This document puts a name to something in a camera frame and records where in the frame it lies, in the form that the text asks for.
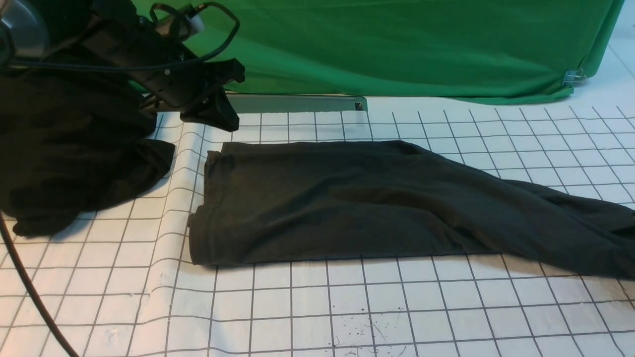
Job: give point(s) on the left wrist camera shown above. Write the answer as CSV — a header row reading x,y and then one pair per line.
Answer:
x,y
178,24

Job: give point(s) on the green backdrop cloth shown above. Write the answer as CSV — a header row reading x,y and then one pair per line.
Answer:
x,y
494,52

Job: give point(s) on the metal binder clip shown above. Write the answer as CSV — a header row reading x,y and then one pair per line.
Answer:
x,y
573,78

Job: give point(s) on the black crumpled garment pile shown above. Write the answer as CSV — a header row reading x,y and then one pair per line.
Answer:
x,y
73,142

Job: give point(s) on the gray metal bar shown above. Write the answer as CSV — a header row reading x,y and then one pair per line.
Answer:
x,y
260,104

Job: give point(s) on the gray long-sleeve top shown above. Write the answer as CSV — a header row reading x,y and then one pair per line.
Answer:
x,y
265,203

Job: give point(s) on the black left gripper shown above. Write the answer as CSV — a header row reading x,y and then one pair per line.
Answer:
x,y
154,62

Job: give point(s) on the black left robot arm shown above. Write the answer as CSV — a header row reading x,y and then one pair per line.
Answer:
x,y
48,34

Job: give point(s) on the white grid mat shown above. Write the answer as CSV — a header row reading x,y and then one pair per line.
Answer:
x,y
120,283

